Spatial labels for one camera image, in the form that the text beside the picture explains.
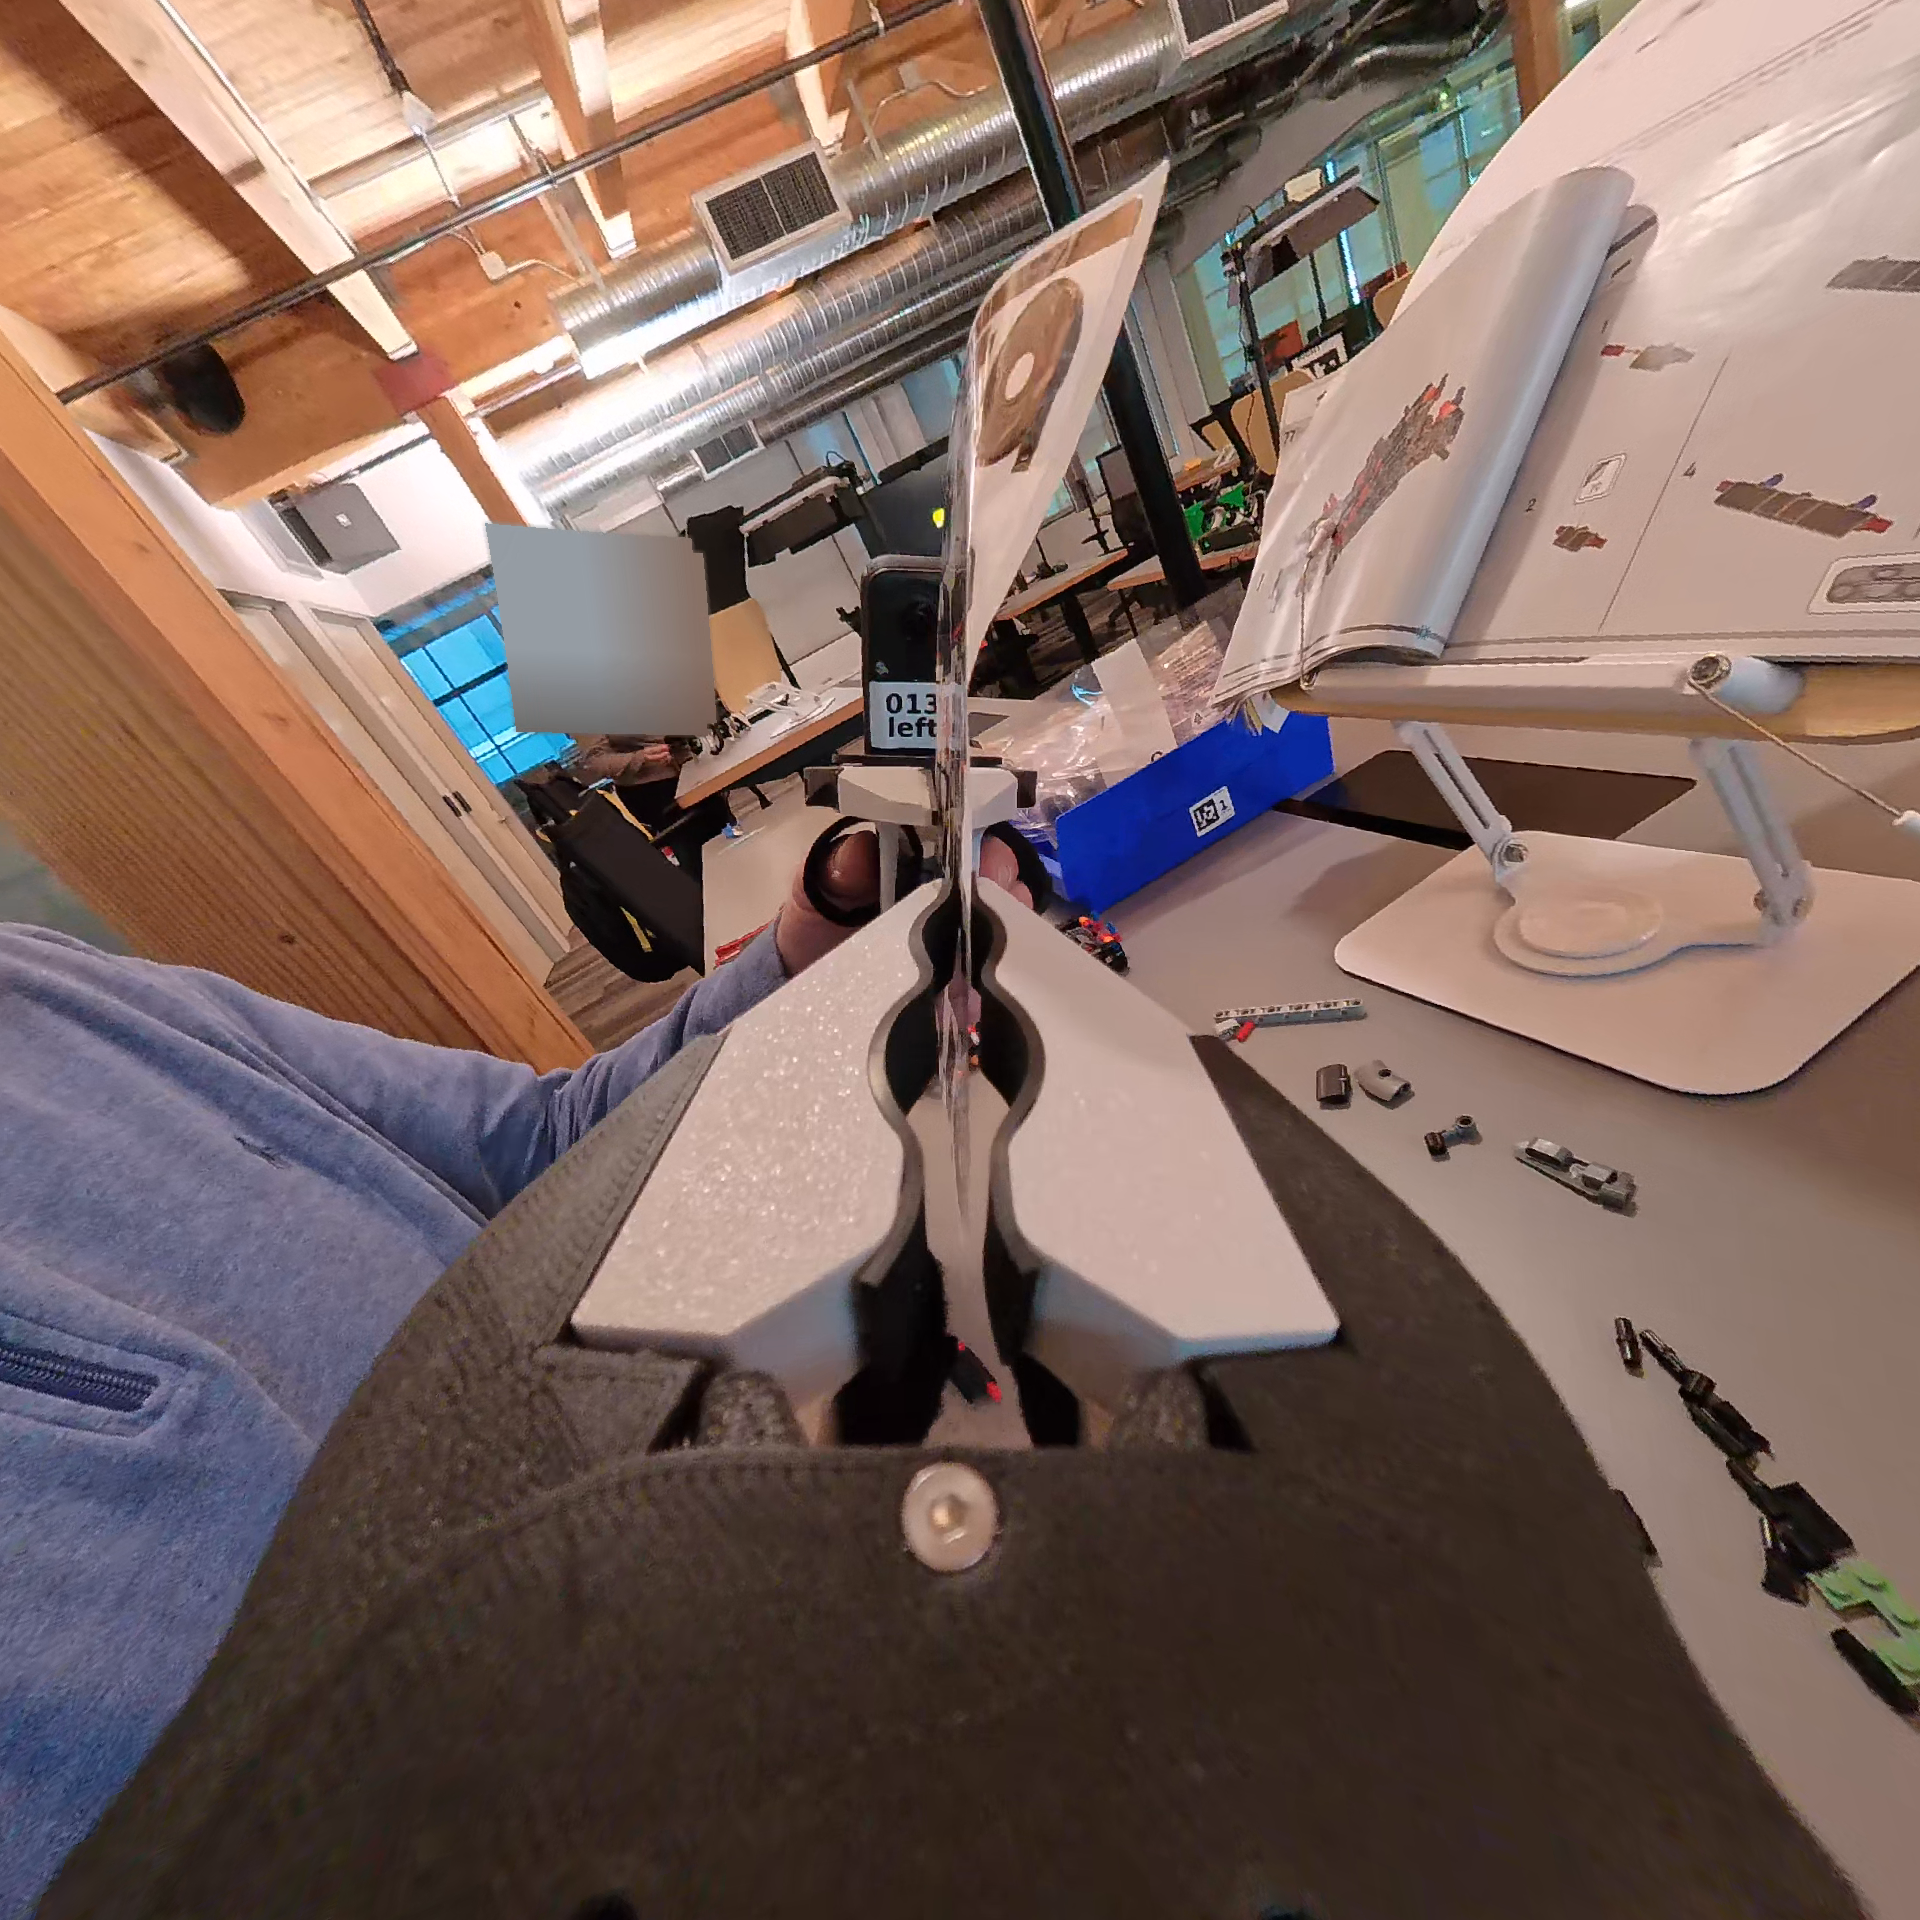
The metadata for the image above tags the dark grey flat lego assembly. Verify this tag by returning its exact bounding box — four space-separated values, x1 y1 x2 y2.
1512 1135 1638 1212

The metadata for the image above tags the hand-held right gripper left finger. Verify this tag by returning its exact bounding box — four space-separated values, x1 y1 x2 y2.
567 877 959 1448

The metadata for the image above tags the white book stand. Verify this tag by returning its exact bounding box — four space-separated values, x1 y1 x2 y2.
1266 168 1920 1096

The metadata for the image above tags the person's blue fleece sweater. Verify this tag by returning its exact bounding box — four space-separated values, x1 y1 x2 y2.
0 922 662 1920

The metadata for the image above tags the black steel column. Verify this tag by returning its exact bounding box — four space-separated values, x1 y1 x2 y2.
979 0 1204 605

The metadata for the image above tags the blue storage bin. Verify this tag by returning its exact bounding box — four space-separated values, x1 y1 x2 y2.
1056 710 1336 918

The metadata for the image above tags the pile of clear plastic bags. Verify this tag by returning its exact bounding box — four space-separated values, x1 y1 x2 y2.
991 609 1276 819

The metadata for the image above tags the person's left forearm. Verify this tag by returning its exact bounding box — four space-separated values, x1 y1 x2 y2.
465 935 798 1218

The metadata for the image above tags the black dome device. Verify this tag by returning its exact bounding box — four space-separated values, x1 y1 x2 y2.
157 342 251 440

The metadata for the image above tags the white page holder cord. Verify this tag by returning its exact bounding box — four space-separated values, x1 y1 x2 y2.
1687 652 1920 834

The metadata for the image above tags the person's left hand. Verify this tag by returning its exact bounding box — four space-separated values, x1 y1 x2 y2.
770 829 903 979

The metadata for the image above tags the white vent grille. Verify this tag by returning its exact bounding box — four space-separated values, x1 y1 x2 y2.
693 148 850 274

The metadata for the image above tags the group of black lego pins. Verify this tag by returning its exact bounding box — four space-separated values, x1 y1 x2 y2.
1614 1315 1860 1606

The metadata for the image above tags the silver ventilation duct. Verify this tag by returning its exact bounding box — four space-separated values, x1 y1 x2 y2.
549 60 1351 376
515 325 963 513

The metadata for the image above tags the grey wall box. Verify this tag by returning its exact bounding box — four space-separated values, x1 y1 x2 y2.
279 481 406 575

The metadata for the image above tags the lego instruction booklet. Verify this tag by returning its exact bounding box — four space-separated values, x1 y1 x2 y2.
1210 0 1920 710

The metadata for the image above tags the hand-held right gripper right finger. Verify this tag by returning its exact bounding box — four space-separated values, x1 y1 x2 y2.
979 903 1344 1448

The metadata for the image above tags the lego sticker sheet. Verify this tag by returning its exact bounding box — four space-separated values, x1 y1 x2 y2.
934 158 1177 1351

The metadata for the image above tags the white background desk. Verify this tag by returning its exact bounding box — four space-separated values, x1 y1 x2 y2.
673 683 874 812

